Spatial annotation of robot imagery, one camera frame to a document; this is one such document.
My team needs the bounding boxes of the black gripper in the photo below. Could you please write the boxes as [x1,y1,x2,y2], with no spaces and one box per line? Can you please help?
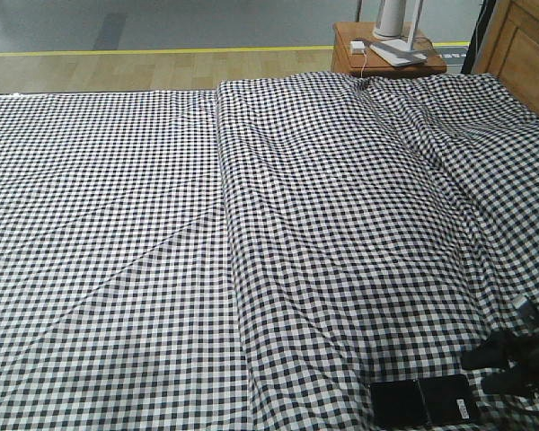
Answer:
[461,295,539,395]

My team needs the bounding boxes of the wooden bed headboard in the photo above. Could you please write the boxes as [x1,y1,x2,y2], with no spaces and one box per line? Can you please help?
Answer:
[473,0,539,114]

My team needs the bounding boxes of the white desk lamp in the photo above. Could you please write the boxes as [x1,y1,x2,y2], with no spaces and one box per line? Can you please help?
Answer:
[370,0,428,67]

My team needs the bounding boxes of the checkered gingham bed sheet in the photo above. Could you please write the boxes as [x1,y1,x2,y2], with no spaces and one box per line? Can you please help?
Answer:
[0,91,252,430]

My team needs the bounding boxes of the checkered gingham folded quilt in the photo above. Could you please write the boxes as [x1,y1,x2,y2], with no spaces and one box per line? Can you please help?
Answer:
[216,73,539,430]

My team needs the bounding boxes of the wooden nightstand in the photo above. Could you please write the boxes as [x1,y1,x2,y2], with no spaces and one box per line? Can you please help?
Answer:
[331,22,447,79]

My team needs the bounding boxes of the white charger adapter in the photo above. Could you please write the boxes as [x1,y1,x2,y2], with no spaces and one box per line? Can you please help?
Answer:
[349,40,366,55]

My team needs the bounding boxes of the white cylindrical speaker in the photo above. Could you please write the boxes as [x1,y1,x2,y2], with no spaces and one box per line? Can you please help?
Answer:
[373,0,407,40]

